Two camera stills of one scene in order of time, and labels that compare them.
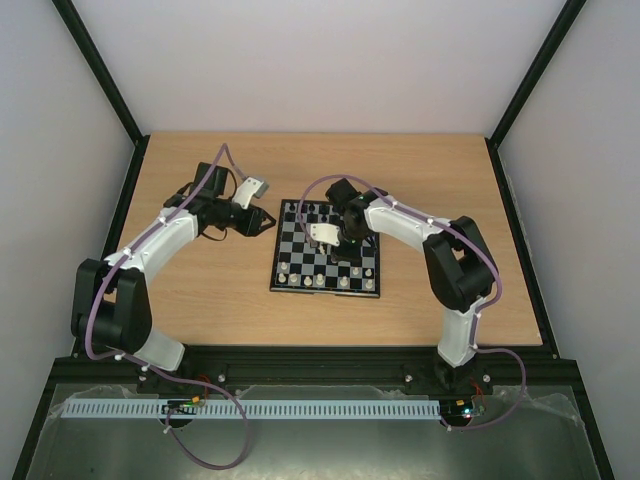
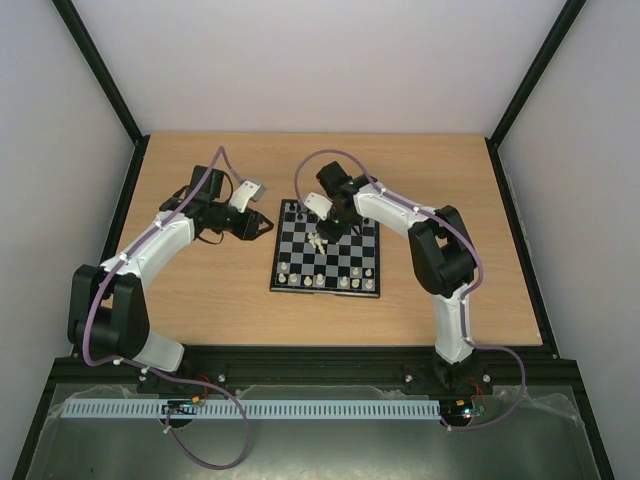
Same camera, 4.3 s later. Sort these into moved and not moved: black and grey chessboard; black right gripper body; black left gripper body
Moved: black right gripper body
Not moved: black and grey chessboard; black left gripper body
